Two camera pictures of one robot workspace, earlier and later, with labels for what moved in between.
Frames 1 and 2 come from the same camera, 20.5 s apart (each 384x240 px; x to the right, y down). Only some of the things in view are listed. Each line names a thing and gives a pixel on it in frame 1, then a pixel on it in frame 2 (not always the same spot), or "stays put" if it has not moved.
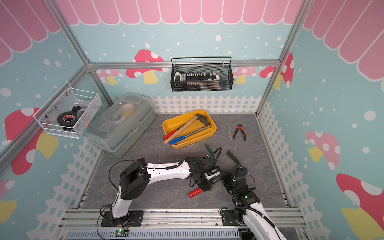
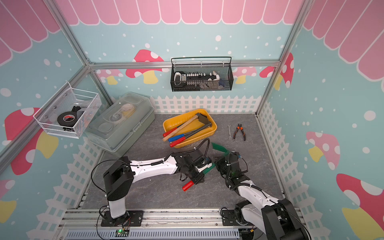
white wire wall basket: [68, 111] stays put
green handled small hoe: [210, 151] to [216, 147]
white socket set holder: [194, 79] stays put
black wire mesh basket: [202, 77] stays put
